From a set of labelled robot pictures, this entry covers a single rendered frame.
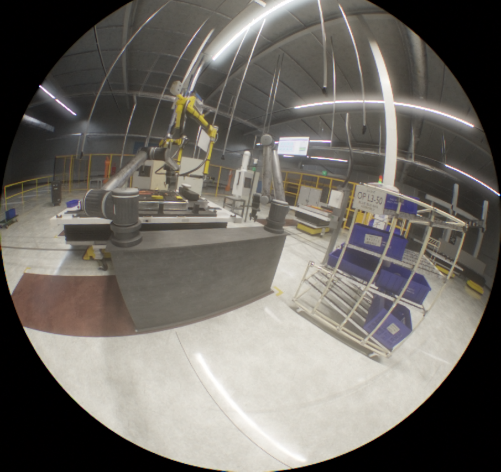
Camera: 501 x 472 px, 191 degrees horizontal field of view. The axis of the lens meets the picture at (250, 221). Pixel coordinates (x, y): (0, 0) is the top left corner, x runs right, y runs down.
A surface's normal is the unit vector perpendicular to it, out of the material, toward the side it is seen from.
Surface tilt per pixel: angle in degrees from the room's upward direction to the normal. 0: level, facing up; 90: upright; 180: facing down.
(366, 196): 90
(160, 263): 90
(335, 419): 0
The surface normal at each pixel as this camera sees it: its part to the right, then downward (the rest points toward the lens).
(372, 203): -0.75, 0.02
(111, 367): 0.19, -0.95
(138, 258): 0.62, 0.31
